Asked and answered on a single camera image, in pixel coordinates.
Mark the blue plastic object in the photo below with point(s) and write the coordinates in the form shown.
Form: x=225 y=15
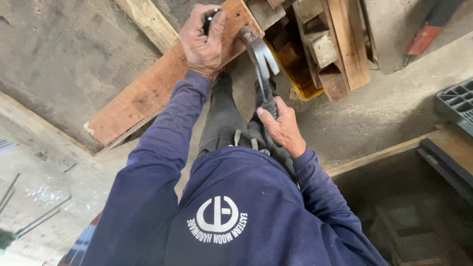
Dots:
x=79 y=244

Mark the dark grey trousers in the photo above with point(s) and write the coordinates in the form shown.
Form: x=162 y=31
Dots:
x=225 y=118

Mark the navy blue sweatshirt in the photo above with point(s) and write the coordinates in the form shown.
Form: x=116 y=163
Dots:
x=236 y=210

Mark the reddish wooden plank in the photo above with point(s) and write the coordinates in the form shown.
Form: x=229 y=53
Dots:
x=155 y=88

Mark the thin metal rod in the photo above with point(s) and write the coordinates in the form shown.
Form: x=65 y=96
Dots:
x=42 y=217
x=9 y=192

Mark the black metal bar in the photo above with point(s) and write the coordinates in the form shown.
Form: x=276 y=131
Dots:
x=447 y=168

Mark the dark metal punch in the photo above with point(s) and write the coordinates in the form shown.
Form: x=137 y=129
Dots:
x=207 y=20

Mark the steel claw hammer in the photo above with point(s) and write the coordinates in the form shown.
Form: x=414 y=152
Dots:
x=260 y=55

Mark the person's left hand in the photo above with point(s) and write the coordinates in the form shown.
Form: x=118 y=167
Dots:
x=201 y=48

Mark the wooden pallet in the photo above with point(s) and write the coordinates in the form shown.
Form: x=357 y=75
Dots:
x=332 y=44

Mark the dark plastic crate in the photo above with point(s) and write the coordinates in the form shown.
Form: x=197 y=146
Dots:
x=458 y=101

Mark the pale wooden plank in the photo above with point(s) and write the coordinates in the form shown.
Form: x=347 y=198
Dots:
x=147 y=20

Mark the person's right hand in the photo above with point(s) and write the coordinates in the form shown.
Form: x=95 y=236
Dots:
x=284 y=129

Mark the yellow plastic tray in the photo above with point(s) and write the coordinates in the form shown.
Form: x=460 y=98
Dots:
x=303 y=87

